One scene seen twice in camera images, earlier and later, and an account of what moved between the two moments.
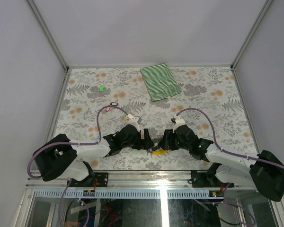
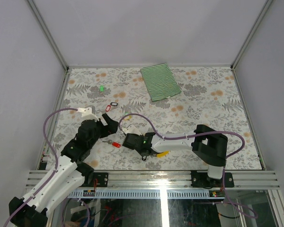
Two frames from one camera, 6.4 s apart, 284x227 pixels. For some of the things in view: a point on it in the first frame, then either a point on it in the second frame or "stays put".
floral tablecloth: x=99 y=100 stays put
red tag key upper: x=108 y=108 stays put
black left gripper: x=146 y=144 → x=111 y=127
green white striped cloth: x=160 y=82 stays put
